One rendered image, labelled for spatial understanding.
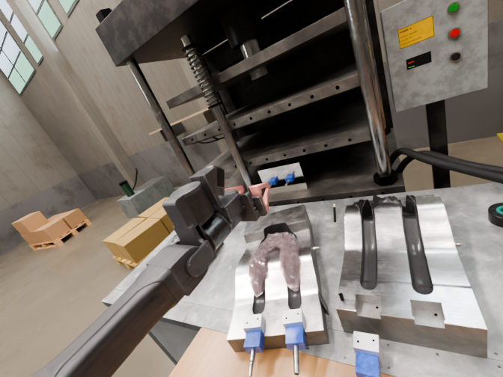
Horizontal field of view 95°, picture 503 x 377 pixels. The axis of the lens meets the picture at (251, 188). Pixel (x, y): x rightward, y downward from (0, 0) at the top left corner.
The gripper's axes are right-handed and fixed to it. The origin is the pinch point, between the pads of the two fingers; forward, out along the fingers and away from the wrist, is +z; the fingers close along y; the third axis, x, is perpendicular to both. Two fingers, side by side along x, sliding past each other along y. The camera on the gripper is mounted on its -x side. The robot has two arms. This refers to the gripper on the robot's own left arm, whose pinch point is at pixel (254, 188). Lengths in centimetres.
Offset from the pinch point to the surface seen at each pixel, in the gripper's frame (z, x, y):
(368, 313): -3.6, 33.5, -20.0
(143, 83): 59, -49, 94
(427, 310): -0.3, 33.4, -31.0
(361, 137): 75, 17, -12
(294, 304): -4.8, 34.9, -1.2
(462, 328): -4.2, 31.4, -36.2
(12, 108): 247, -253, 979
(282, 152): 71, 15, 29
